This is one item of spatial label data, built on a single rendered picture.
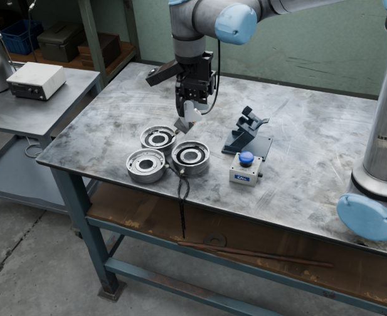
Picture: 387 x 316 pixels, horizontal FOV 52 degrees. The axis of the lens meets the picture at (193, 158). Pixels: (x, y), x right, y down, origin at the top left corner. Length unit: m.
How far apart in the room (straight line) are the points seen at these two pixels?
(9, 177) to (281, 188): 1.48
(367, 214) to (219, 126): 0.60
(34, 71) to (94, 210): 0.69
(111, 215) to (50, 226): 0.83
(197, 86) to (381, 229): 0.49
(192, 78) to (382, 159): 0.46
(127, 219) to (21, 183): 0.89
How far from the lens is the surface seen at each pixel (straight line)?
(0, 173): 2.21
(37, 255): 2.06
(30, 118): 1.65
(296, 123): 1.27
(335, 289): 1.21
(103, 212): 1.37
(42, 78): 1.72
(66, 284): 1.92
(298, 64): 2.70
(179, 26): 0.87
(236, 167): 1.03
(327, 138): 1.23
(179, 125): 1.05
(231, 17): 0.79
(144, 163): 1.11
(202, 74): 0.93
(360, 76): 2.70
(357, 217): 0.80
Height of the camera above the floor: 1.56
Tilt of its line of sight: 43 degrees down
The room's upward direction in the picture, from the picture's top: 4 degrees counter-clockwise
